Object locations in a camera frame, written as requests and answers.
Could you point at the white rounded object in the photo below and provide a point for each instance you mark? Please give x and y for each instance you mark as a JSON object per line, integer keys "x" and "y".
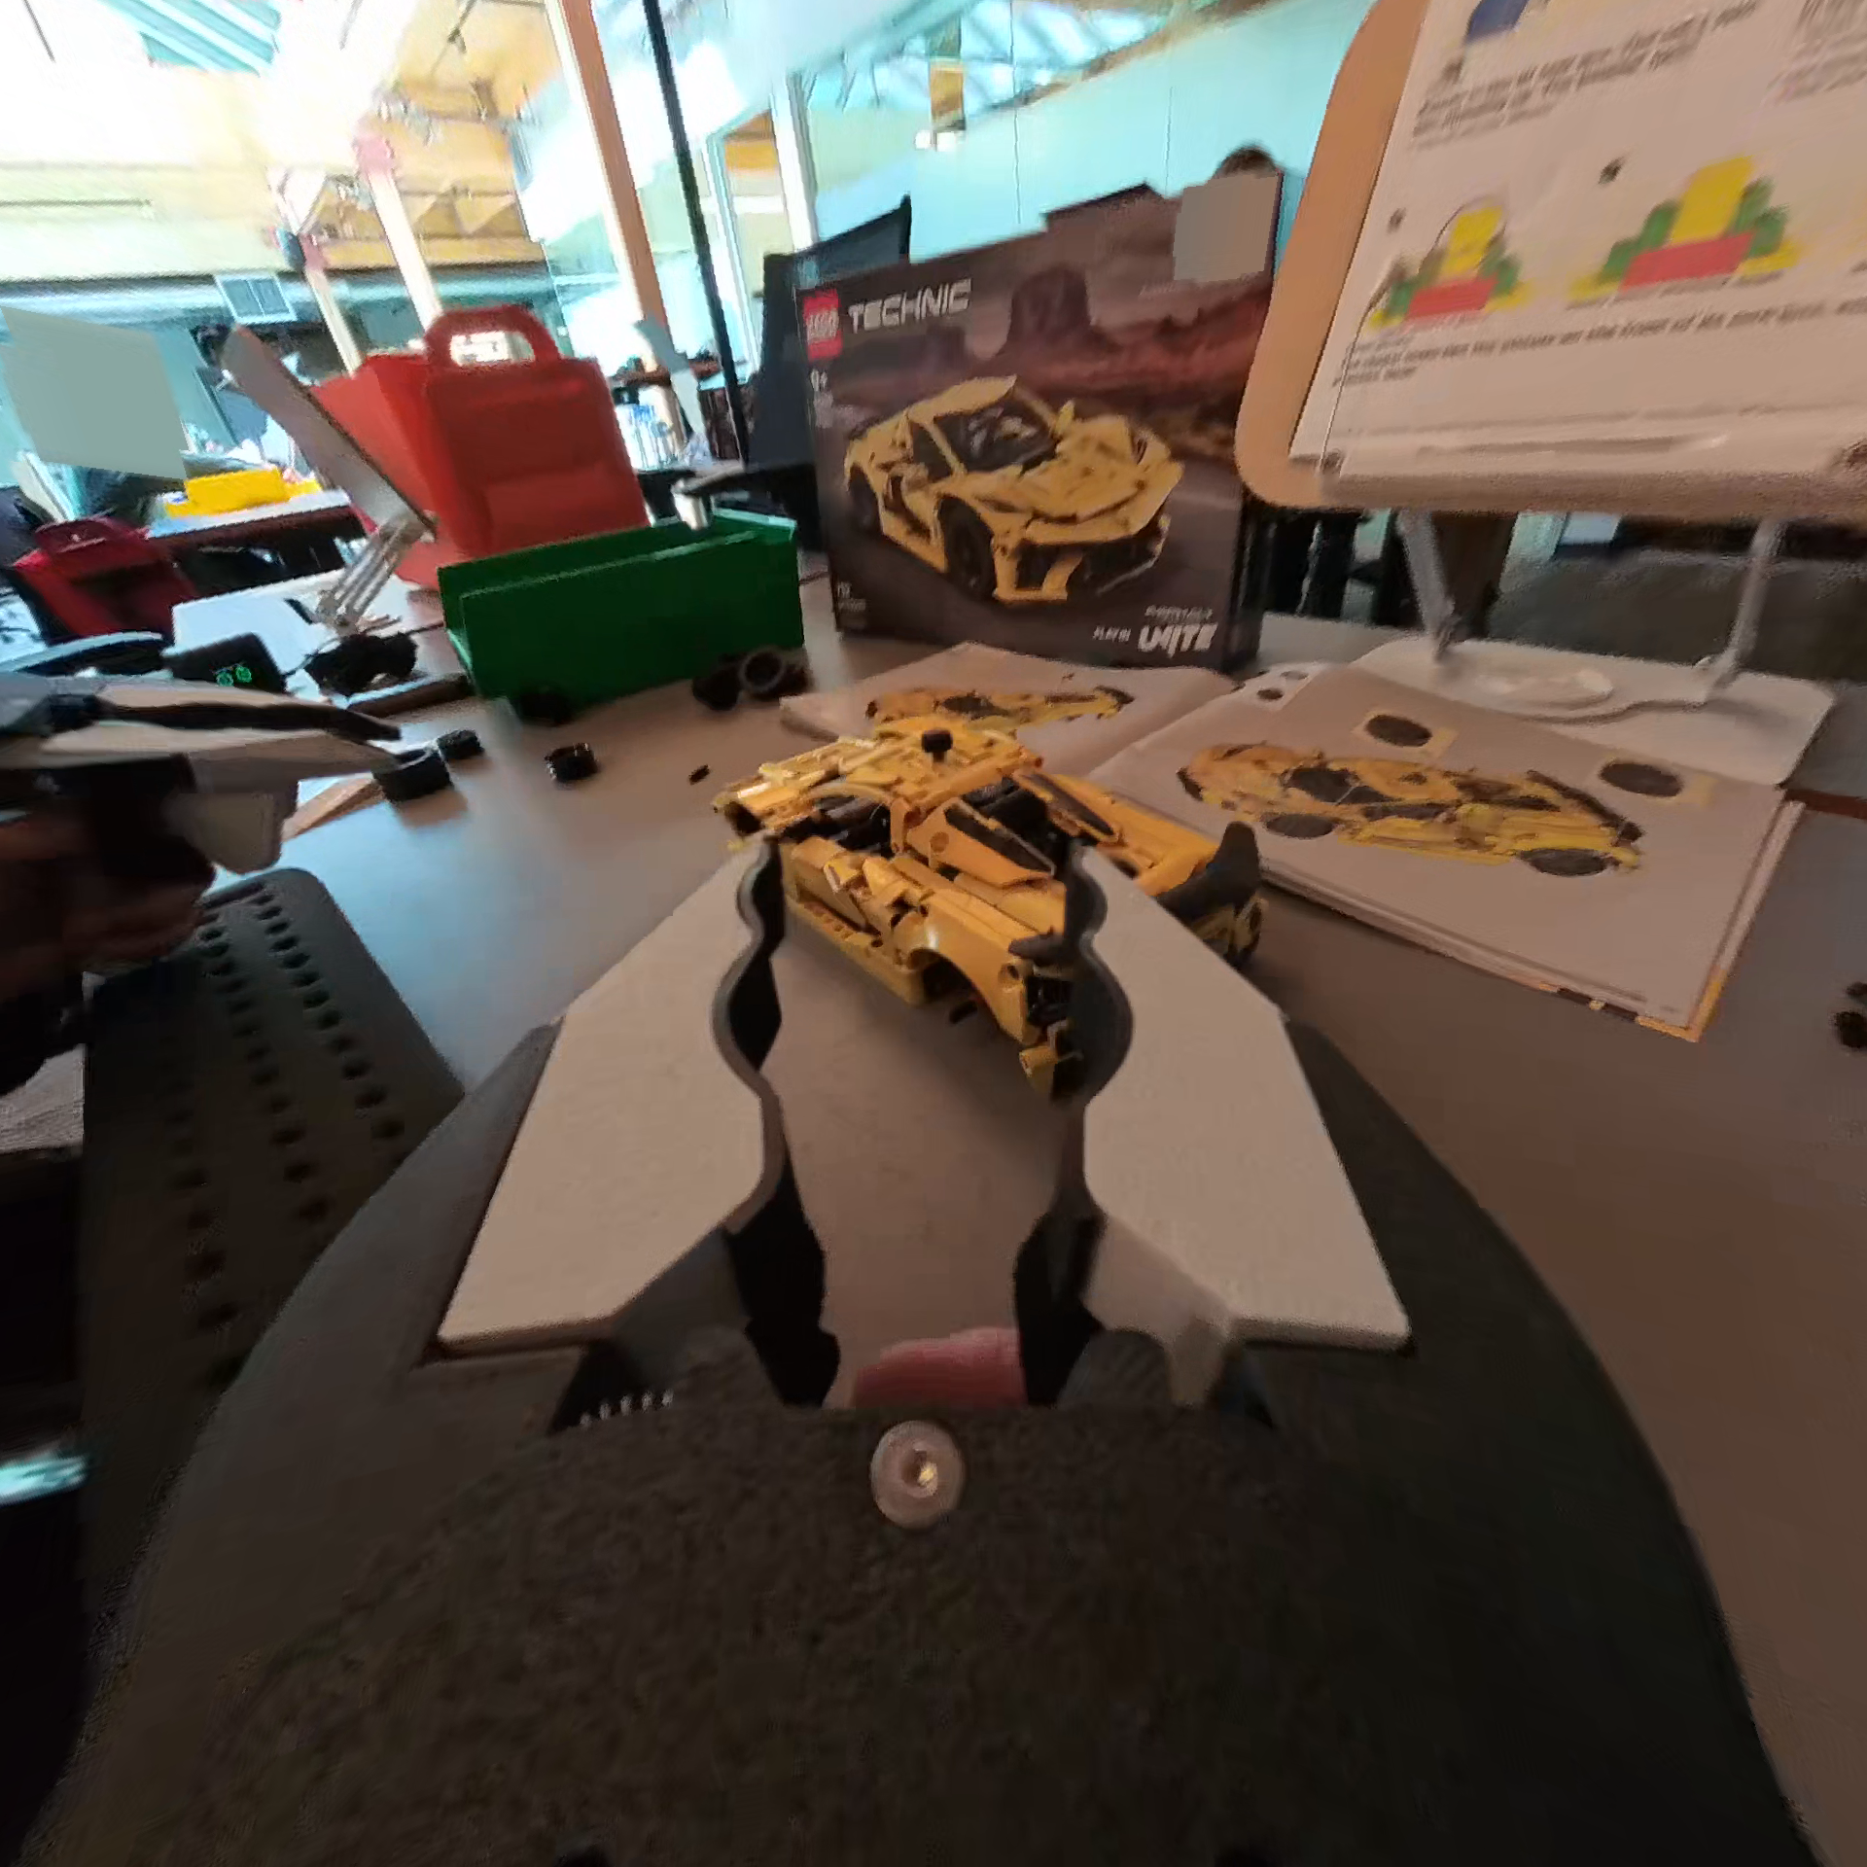
{"x": 1722, "y": 730}

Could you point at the yellow toy brick car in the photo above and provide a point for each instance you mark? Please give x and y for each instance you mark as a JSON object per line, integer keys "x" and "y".
{"x": 934, "y": 860}

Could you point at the toy car set box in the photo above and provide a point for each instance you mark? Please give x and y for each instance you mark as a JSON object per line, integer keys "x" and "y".
{"x": 1050, "y": 336}

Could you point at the person's right hand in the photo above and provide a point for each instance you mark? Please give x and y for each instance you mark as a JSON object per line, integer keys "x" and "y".
{"x": 934, "y": 1364}

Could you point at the dark office chair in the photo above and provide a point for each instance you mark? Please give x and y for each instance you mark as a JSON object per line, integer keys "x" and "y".
{"x": 787, "y": 379}

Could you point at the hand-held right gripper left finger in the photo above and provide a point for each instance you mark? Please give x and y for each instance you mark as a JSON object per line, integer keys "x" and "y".
{"x": 627, "y": 1167}

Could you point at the green plastic bin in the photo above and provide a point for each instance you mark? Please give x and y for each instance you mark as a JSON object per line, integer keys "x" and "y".
{"x": 613, "y": 598}

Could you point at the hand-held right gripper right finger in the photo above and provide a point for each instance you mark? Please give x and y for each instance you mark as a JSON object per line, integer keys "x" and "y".
{"x": 1242, "y": 1167}

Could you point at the red chair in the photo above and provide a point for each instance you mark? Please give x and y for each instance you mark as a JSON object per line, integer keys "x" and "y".
{"x": 104, "y": 577}

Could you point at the black device with green light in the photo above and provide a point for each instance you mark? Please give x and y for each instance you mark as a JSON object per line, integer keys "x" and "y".
{"x": 205, "y": 657}

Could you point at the cluster of small loose bricks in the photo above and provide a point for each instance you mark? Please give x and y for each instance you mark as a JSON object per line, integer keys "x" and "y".
{"x": 1852, "y": 1020}

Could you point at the wheel picture instruction booklet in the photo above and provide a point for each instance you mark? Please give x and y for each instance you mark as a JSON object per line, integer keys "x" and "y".
{"x": 1459, "y": 906}

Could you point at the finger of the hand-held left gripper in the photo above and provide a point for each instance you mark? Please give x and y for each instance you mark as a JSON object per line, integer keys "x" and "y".
{"x": 219, "y": 759}
{"x": 219, "y": 697}

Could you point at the grey desk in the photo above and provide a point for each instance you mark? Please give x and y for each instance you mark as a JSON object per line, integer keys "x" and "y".
{"x": 1533, "y": 1167}

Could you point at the black ridged toy part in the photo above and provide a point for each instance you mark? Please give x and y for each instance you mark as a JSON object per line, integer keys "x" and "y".
{"x": 460, "y": 742}
{"x": 414, "y": 776}

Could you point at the yellow plastic tray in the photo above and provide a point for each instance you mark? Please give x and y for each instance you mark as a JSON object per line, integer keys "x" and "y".
{"x": 219, "y": 495}

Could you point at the grey tilted stand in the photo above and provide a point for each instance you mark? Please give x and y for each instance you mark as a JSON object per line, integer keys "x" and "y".
{"x": 314, "y": 423}

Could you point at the printed instruction sheet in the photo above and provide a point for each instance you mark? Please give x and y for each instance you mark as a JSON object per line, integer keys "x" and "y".
{"x": 1576, "y": 365}

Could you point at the person's left hand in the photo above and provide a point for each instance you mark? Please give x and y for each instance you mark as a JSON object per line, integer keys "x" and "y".
{"x": 87, "y": 928}

